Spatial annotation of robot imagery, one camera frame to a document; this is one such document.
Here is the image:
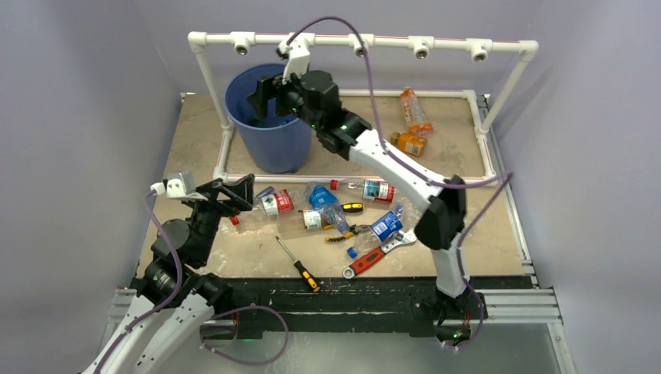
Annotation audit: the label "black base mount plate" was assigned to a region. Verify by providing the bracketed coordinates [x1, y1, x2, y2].
[169, 274, 531, 339]

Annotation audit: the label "red adjustable wrench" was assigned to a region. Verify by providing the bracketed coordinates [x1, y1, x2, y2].
[342, 229, 417, 280]

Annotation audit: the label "blue label crushed bottle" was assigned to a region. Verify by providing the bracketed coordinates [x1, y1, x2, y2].
[305, 182, 349, 230]

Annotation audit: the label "red label clear bottle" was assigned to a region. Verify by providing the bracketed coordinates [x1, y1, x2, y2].
[330, 178, 396, 203]

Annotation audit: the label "small blue label bottle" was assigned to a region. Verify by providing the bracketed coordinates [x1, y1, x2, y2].
[346, 205, 419, 259]

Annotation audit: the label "yellow black screwdriver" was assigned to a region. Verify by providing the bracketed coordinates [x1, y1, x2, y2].
[275, 236, 320, 293]

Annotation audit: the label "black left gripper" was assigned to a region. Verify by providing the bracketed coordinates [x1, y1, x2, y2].
[186, 172, 253, 263]

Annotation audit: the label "white PVC pipe frame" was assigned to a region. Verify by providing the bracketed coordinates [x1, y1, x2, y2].
[188, 31, 539, 187]

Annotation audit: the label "yellow handle pliers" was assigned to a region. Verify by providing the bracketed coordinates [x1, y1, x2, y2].
[325, 202, 369, 242]

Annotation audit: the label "short orange juice bottle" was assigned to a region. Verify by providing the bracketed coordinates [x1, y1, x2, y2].
[389, 132, 427, 157]

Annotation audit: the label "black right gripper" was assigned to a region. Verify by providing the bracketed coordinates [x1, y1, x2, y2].
[247, 65, 323, 132]

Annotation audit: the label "tall orange bottle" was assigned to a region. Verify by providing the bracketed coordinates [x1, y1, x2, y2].
[400, 86, 433, 136]

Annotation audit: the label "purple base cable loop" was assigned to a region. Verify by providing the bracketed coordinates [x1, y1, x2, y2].
[198, 304, 289, 366]

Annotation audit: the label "red cap crushed bottle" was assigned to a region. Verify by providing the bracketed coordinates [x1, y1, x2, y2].
[229, 188, 304, 230]

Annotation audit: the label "blue plastic bin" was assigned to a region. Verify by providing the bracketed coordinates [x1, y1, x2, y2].
[224, 63, 313, 174]

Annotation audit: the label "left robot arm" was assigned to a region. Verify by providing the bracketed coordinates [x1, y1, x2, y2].
[85, 171, 255, 373]

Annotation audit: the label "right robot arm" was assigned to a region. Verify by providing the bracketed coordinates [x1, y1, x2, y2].
[247, 70, 481, 317]

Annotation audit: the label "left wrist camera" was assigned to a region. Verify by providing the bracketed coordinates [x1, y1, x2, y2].
[150, 171, 208, 202]

